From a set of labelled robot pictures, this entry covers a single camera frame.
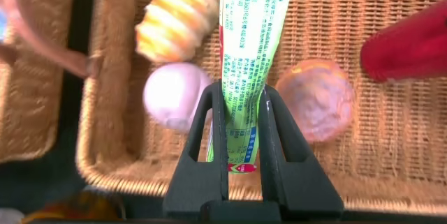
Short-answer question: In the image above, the round brown bun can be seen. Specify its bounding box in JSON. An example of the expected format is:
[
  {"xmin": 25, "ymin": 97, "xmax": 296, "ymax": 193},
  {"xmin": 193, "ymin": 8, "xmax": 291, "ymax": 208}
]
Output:
[{"xmin": 275, "ymin": 59, "xmax": 356, "ymax": 144}]

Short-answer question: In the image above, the green candy pack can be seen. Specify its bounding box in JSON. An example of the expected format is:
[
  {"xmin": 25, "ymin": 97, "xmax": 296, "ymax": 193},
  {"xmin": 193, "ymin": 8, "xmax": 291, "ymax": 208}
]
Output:
[{"xmin": 205, "ymin": 0, "xmax": 298, "ymax": 174}]

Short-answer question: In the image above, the pale pink potato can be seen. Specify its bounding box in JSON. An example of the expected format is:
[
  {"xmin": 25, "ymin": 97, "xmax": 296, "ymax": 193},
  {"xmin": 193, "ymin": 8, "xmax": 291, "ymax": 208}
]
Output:
[{"xmin": 142, "ymin": 62, "xmax": 214, "ymax": 133}]

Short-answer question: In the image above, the rectangular wicker basket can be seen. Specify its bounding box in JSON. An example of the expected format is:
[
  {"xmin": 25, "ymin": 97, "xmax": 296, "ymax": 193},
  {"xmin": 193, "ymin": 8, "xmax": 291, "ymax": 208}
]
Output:
[
  {"xmin": 0, "ymin": 0, "xmax": 447, "ymax": 216},
  {"xmin": 0, "ymin": 0, "xmax": 76, "ymax": 164}
]

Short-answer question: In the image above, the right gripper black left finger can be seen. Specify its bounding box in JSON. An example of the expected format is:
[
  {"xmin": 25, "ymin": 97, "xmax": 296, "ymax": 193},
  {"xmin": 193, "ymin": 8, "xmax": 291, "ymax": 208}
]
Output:
[{"xmin": 162, "ymin": 79, "xmax": 230, "ymax": 218}]

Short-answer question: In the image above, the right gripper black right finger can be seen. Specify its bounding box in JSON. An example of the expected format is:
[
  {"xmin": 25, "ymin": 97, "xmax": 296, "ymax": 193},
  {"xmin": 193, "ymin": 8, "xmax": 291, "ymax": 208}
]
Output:
[{"xmin": 258, "ymin": 84, "xmax": 345, "ymax": 220}]

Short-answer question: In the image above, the striped bread roll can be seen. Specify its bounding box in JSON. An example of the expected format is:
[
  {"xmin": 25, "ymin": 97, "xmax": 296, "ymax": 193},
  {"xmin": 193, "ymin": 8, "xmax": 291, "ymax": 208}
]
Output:
[{"xmin": 135, "ymin": 0, "xmax": 223, "ymax": 64}]

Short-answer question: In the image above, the red soda can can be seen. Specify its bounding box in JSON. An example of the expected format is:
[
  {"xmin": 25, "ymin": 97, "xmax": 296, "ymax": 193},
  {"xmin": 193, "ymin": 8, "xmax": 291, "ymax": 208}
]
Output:
[{"xmin": 360, "ymin": 0, "xmax": 447, "ymax": 84}]

